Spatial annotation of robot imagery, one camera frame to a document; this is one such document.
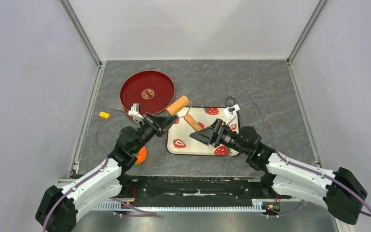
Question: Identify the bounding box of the round red lacquer tray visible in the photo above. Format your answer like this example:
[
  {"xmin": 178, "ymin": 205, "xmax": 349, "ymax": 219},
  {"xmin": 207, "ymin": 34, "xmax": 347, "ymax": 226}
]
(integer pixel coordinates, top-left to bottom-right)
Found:
[{"xmin": 120, "ymin": 71, "xmax": 175, "ymax": 114}]

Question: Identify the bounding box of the wooden dough roller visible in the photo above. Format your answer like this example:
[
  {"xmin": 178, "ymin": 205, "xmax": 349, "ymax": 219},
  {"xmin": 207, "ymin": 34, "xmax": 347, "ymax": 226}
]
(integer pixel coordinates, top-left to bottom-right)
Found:
[{"xmin": 166, "ymin": 95, "xmax": 204, "ymax": 132}]

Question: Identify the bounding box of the small metal cup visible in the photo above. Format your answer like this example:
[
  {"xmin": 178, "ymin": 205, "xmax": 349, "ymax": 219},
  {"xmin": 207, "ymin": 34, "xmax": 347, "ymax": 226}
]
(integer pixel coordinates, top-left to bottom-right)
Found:
[{"xmin": 225, "ymin": 96, "xmax": 237, "ymax": 107}]

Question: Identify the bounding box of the orange horseshoe magnet toy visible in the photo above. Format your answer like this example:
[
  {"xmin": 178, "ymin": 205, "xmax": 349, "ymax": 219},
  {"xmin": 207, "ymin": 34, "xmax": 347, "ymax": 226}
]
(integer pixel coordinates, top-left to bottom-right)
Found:
[{"xmin": 135, "ymin": 146, "xmax": 147, "ymax": 166}]

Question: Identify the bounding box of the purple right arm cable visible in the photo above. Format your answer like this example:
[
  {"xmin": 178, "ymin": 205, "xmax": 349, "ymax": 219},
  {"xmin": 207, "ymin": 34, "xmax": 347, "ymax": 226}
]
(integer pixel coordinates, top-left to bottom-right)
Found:
[{"xmin": 238, "ymin": 101, "xmax": 371, "ymax": 219}]

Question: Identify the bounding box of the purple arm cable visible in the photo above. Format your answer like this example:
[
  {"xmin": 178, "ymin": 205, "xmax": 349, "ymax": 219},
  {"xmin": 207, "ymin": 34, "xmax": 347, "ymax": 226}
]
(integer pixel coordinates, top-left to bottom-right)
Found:
[
  {"xmin": 238, "ymin": 101, "xmax": 371, "ymax": 219},
  {"xmin": 41, "ymin": 112, "xmax": 157, "ymax": 232}
]

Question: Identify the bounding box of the small yellow block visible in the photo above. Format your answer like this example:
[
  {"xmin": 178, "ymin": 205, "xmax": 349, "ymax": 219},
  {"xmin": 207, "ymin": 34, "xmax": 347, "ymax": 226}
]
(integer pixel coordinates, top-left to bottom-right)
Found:
[{"xmin": 99, "ymin": 111, "xmax": 111, "ymax": 119}]

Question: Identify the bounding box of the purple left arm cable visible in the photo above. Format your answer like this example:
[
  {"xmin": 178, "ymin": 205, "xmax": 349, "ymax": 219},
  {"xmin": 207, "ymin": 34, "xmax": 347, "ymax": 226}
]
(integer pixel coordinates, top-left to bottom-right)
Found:
[{"xmin": 41, "ymin": 112, "xmax": 157, "ymax": 232}]

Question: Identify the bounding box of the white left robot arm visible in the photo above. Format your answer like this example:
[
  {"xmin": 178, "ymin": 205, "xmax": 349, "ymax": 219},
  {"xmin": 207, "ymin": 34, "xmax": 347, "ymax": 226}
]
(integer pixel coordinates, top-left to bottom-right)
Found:
[{"xmin": 35, "ymin": 113, "xmax": 178, "ymax": 232}]

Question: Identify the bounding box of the white strawberry enamel tray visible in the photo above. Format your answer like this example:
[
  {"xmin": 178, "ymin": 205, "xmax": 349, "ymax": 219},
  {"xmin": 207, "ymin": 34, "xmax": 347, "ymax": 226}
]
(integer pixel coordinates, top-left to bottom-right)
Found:
[{"xmin": 167, "ymin": 106, "xmax": 241, "ymax": 157}]

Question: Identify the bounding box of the white slotted cable duct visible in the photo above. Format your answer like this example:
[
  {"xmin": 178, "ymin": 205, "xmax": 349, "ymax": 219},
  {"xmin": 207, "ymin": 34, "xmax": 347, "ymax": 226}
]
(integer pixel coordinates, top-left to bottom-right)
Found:
[{"xmin": 93, "ymin": 200, "xmax": 279, "ymax": 213}]

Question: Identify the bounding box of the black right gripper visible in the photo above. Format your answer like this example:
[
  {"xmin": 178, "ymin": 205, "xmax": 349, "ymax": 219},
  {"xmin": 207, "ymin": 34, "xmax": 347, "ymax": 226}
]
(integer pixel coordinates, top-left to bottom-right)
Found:
[{"xmin": 190, "ymin": 119, "xmax": 249, "ymax": 156}]

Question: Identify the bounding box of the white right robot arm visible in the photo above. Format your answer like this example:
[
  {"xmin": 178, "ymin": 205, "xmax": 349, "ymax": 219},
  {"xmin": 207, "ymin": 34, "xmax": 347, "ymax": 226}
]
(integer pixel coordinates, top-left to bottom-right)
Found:
[{"xmin": 190, "ymin": 118, "xmax": 367, "ymax": 225}]

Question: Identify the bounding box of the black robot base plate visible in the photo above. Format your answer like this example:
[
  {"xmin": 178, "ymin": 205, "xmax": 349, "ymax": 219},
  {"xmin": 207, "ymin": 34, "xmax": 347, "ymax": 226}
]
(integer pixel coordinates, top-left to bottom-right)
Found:
[{"xmin": 118, "ymin": 175, "xmax": 278, "ymax": 207}]

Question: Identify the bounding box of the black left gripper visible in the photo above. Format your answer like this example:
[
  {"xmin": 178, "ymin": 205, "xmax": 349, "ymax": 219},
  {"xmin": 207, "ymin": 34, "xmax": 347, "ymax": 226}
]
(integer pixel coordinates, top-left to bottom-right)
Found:
[{"xmin": 132, "ymin": 112, "xmax": 178, "ymax": 153}]

